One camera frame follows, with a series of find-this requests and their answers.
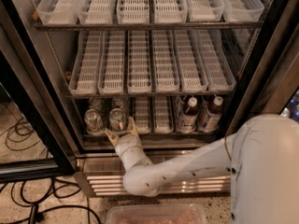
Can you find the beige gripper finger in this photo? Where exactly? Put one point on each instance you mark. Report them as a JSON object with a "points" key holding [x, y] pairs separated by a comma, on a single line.
{"points": [[113, 138], [132, 128]]}

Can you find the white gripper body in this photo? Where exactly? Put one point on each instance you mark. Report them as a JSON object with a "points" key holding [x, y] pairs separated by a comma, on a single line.
{"points": [[127, 142]]}

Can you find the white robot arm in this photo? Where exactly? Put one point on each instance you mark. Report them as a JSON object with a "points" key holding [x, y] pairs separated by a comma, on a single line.
{"points": [[262, 159]]}

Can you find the soda can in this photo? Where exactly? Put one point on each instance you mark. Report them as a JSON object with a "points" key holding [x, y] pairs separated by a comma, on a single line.
{"points": [[117, 120], [94, 122], [97, 103]]}

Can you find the front left soda can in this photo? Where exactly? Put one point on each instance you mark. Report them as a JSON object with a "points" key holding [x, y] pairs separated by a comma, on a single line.
{"points": [[94, 122]]}

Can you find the steel fridge base grille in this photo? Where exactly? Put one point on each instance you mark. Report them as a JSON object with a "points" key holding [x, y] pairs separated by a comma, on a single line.
{"points": [[102, 176]]}

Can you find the bottom shelf tray four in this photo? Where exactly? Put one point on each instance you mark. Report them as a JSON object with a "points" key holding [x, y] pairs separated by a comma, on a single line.
{"points": [[162, 115]]}

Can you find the shelf tray four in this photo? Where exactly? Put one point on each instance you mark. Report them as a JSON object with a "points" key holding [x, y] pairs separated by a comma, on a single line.
{"points": [[170, 11], [162, 115], [164, 61]]}

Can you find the rear left soda can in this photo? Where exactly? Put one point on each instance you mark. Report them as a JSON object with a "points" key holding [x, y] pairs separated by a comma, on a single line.
{"points": [[97, 103]]}

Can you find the middle shelf tray two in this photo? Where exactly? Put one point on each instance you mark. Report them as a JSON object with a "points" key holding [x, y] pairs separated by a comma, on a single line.
{"points": [[111, 77]]}

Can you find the shelf tray two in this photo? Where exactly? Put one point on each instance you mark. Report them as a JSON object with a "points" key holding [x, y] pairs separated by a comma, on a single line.
{"points": [[111, 77], [96, 11]]}

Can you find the middle shelf tray four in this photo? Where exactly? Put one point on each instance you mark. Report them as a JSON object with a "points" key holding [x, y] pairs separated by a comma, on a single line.
{"points": [[164, 61]]}

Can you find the middle shelf tray one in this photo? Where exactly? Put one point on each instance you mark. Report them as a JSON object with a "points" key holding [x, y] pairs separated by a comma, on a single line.
{"points": [[85, 67]]}

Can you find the left open fridge door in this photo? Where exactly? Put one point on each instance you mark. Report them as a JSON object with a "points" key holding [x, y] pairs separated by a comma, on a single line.
{"points": [[33, 63]]}

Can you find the middle shelf tray five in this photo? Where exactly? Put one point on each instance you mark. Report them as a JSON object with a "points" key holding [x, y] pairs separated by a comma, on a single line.
{"points": [[191, 71]]}

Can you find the shelf tray five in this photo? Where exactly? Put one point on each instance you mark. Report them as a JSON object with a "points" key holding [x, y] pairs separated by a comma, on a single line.
{"points": [[205, 10], [191, 71]]}

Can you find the middle shelf tray three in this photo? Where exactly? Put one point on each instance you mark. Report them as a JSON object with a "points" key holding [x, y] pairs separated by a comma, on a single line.
{"points": [[139, 74]]}

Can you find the top shelf tray three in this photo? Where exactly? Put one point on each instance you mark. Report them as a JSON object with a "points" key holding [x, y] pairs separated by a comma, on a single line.
{"points": [[133, 11]]}

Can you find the top shelf tray four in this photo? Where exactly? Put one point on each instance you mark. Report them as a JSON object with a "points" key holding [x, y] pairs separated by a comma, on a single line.
{"points": [[170, 11]]}

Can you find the top shelf tray two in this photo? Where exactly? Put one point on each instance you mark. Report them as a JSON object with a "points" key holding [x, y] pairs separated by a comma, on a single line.
{"points": [[96, 11]]}

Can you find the right glass fridge door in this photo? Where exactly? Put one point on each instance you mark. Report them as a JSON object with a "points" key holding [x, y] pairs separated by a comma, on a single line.
{"points": [[269, 77]]}

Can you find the top shelf tray five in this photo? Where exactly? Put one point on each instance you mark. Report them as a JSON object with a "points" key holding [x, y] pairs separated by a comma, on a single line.
{"points": [[205, 10]]}

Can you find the blue can behind glass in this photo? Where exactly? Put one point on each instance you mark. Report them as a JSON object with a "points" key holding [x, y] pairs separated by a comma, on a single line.
{"points": [[294, 107]]}

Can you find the top shelf tray six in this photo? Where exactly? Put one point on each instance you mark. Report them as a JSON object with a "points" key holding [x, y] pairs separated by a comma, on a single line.
{"points": [[242, 10]]}

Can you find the left tea bottle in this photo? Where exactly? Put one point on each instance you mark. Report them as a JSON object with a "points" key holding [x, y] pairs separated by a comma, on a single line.
{"points": [[187, 113]]}

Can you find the tea bottle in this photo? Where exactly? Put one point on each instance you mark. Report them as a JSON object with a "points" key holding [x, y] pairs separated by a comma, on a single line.
{"points": [[187, 113], [210, 114]]}

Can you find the clear plastic bin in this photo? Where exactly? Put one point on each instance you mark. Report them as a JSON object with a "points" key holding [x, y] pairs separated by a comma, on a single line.
{"points": [[180, 213]]}

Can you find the right tea bottle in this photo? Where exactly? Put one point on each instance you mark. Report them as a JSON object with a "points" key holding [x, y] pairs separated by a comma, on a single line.
{"points": [[210, 114]]}

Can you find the white bottle behind glass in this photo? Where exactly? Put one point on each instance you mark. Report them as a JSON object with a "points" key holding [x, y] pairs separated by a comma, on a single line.
{"points": [[285, 112]]}

